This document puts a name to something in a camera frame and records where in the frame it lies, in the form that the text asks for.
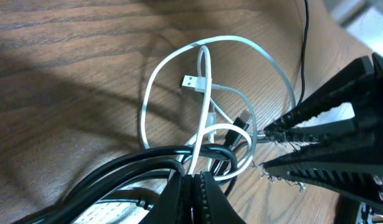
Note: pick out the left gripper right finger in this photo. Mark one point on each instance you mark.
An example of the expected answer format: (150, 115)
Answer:
(209, 204)

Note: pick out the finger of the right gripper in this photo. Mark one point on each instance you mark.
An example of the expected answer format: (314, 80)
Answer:
(349, 173)
(360, 83)

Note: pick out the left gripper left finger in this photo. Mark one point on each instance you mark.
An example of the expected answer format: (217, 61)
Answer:
(175, 202)

